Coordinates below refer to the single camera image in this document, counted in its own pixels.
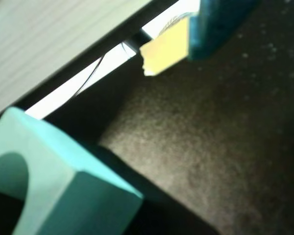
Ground mint green arch block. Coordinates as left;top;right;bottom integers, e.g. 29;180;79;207
0;106;144;235

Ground yellow block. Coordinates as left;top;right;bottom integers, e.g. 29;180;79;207
139;17;190;76

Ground thin black wire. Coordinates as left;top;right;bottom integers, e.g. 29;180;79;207
74;55;103;96

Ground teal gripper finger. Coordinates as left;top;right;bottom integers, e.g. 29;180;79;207
188;0;260;61

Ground black table mat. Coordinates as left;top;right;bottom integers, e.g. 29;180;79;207
43;0;294;235

